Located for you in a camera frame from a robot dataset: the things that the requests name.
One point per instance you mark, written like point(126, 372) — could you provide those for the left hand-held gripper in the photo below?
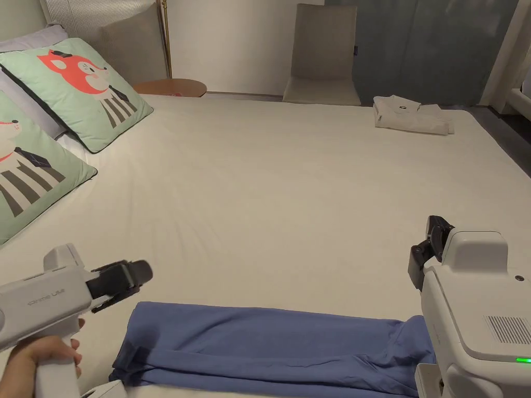
point(45, 298)

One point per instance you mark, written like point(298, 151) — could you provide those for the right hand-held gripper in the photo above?
point(473, 315)

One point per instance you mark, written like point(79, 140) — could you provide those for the person's left hand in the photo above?
point(29, 356)

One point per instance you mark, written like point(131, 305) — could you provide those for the folded beige garment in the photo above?
point(408, 116)

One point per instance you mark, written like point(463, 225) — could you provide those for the green cushion with dog print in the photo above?
point(29, 174)

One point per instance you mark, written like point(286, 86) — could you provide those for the blue garment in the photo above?
point(265, 344)

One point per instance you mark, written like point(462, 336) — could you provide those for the bed with beige sheet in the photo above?
point(265, 186)

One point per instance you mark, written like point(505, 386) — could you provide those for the green cushion with fox print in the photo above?
point(79, 87)

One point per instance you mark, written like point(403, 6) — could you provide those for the padded beige headboard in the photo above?
point(124, 41)

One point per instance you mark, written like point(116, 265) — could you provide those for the gold floor lamp pole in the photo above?
point(167, 37)

